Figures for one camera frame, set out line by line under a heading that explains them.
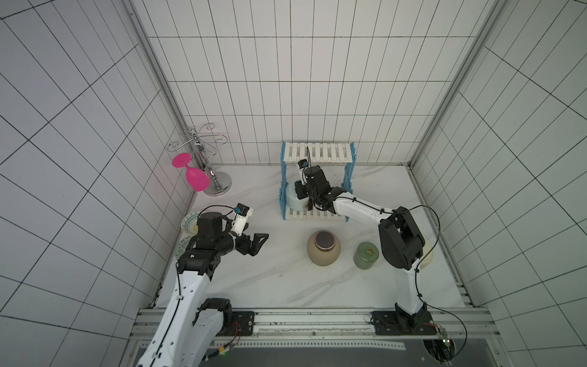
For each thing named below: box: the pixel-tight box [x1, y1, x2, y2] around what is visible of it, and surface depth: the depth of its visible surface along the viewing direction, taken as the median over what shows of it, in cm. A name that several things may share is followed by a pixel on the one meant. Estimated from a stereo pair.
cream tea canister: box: [419, 240, 435, 270], surface depth 56 cm
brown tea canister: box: [307, 230, 341, 267], surface depth 79 cm
